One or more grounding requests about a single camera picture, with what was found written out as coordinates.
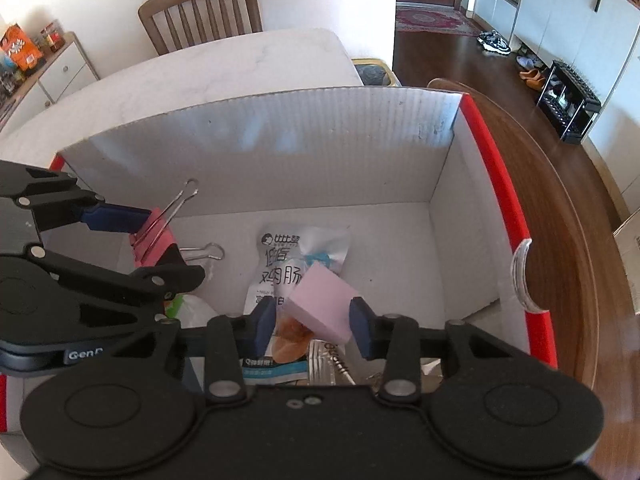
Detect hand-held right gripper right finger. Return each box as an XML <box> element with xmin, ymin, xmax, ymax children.
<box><xmin>349</xmin><ymin>297</ymin><xmax>537</xmax><ymax>405</ymax></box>

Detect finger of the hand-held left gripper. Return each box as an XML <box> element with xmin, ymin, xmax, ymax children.
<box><xmin>27</xmin><ymin>245</ymin><xmax>206</xmax><ymax>312</ymax></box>
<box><xmin>0</xmin><ymin>160</ymin><xmax>153</xmax><ymax>235</ymax></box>

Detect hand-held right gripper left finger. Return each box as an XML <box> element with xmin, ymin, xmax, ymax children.
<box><xmin>115</xmin><ymin>297</ymin><xmax>278</xmax><ymax>405</ymax></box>

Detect pink binder clip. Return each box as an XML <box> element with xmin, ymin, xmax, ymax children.
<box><xmin>128</xmin><ymin>178</ymin><xmax>224</xmax><ymax>269</ymax></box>

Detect pink sponge block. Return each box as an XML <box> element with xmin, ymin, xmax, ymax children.
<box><xmin>288</xmin><ymin>262</ymin><xmax>361</xmax><ymax>346</ymax></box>

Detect silver foil snack packet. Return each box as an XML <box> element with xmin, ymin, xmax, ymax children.
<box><xmin>304</xmin><ymin>338</ymin><xmax>357</xmax><ymax>386</ymax></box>

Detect white chicken sausage packet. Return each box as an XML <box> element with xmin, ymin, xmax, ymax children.
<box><xmin>241</xmin><ymin>220</ymin><xmax>351</xmax><ymax>386</ymax></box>

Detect red and white cardboard box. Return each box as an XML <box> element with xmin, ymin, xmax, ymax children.
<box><xmin>0</xmin><ymin>85</ymin><xmax>559</xmax><ymax>432</ymax></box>

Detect white cabinet with wooden top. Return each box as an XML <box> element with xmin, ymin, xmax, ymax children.
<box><xmin>0</xmin><ymin>31</ymin><xmax>101</xmax><ymax>127</ymax></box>

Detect glass jar with red label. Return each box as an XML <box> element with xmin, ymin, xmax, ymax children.
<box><xmin>39</xmin><ymin>20</ymin><xmax>66</xmax><ymax>52</ymax></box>

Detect orange snack bag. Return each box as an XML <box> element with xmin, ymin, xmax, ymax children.
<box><xmin>0</xmin><ymin>23</ymin><xmax>44</xmax><ymax>71</ymax></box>

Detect dark trash bin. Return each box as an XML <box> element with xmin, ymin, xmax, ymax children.
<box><xmin>351</xmin><ymin>57</ymin><xmax>399</xmax><ymax>87</ymax></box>

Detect orange slippers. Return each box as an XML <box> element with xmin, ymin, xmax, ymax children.
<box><xmin>519</xmin><ymin>68</ymin><xmax>547</xmax><ymax>91</ymax></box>

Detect black shoe rack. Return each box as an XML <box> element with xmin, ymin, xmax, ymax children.
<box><xmin>537</xmin><ymin>59</ymin><xmax>602</xmax><ymax>146</ymax></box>

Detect black and white sneakers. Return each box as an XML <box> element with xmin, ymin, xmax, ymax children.
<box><xmin>477</xmin><ymin>29</ymin><xmax>512</xmax><ymax>55</ymax></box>

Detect red patterned rug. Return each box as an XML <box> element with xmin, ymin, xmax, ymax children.
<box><xmin>394</xmin><ymin>4</ymin><xmax>482</xmax><ymax>38</ymax></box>

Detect white shoe cabinet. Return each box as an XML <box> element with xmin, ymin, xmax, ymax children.
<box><xmin>509</xmin><ymin>0</ymin><xmax>640</xmax><ymax>202</ymax></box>

